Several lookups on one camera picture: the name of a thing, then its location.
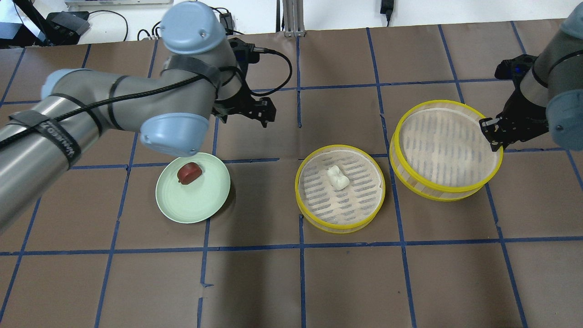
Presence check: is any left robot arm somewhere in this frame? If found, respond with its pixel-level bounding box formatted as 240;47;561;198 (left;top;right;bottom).
0;1;276;231

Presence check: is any green plate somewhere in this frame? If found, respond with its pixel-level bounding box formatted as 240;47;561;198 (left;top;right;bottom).
155;152;231;224

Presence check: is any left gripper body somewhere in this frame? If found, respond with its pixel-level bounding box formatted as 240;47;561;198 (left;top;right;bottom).
212;38;277;128

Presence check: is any white bun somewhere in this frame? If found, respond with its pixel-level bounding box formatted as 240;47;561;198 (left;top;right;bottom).
326;165;350;191

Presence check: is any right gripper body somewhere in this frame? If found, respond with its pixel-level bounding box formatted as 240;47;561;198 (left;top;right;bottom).
494;54;548;147

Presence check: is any aluminium frame post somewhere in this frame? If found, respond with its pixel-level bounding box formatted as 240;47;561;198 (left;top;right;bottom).
282;0;306;37

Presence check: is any brown bun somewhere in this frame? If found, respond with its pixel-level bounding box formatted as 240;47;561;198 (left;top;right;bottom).
177;162;203;185

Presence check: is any yellow steamer layer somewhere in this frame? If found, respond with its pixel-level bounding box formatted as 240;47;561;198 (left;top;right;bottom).
389;100;503;201
294;144;387;234

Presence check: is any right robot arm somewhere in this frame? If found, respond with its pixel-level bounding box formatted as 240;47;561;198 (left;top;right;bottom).
479;4;583;152

